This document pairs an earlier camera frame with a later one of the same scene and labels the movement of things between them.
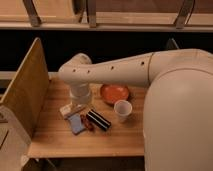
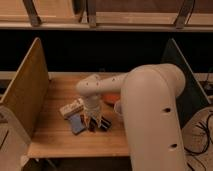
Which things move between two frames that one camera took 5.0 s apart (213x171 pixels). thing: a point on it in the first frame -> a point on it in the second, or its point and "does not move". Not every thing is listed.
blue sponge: (76, 123) does not move
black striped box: (98, 119) does not move
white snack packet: (71, 109) does not move
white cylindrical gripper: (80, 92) -> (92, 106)
